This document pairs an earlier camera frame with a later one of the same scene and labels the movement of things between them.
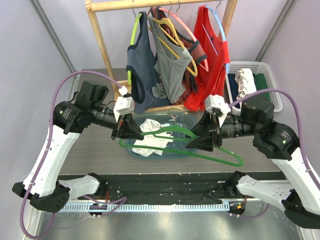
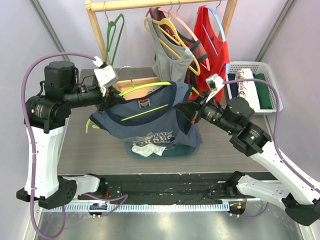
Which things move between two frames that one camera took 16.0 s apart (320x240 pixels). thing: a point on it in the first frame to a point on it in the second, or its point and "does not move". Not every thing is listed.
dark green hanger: (159, 134) to (112, 24)
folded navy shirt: (234, 88) does not move
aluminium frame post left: (37, 6) does not move
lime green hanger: (129, 73) to (133, 87)
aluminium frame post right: (290, 4) does not move
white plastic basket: (261, 67) does not move
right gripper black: (216, 130) to (198, 110)
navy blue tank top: (141, 56) to (149, 117)
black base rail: (166, 188) does not move
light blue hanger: (227, 65) does not move
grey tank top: (170, 62) does not move
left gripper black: (128, 129) to (110, 97)
